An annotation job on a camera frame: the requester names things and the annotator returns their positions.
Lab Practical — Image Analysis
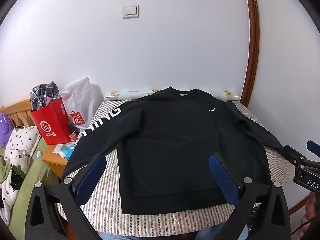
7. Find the grey plaid cloth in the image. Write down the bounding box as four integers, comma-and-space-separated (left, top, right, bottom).
29, 81, 62, 112

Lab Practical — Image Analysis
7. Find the green bedsheet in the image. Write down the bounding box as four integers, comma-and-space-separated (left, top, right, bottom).
0, 135, 60, 230

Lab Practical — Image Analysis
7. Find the person's right hand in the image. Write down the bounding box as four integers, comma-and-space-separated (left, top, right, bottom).
299, 194, 317, 238

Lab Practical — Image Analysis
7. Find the brown wooden door frame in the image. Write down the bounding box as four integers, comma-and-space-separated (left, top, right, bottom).
242, 0, 260, 108

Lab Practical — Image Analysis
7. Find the white floral blanket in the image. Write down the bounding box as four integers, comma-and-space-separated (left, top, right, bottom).
0, 126, 42, 213

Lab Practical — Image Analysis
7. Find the wooden nightstand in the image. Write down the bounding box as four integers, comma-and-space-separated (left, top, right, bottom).
41, 130, 85, 180

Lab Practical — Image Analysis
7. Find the striped quilted mat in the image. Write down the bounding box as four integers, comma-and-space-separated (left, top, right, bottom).
56, 100, 297, 237

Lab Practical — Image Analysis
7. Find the duck print paper roll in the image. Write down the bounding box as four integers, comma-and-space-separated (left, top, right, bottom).
104, 89, 240, 102

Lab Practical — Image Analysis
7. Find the red paper bag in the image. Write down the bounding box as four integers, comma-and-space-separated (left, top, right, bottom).
30, 96, 72, 145

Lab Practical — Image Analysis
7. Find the white wall light switch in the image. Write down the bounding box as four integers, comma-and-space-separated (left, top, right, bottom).
122, 4, 140, 19

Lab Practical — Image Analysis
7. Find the white plastic shopping bag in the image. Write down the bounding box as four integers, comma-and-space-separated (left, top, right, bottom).
60, 77, 104, 133

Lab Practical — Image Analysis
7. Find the wooden headboard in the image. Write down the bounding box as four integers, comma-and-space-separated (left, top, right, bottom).
0, 97, 34, 128

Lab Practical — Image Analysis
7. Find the black sweatshirt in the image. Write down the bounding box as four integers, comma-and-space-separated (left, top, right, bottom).
61, 86, 284, 215

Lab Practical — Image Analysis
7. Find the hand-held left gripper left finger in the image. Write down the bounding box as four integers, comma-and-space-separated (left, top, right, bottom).
25, 152, 108, 240

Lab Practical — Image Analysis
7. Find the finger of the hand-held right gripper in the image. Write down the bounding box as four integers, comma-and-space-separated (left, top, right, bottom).
282, 144, 308, 166
306, 140, 320, 159

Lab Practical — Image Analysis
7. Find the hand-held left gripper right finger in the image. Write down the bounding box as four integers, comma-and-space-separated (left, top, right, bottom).
209, 152, 292, 240

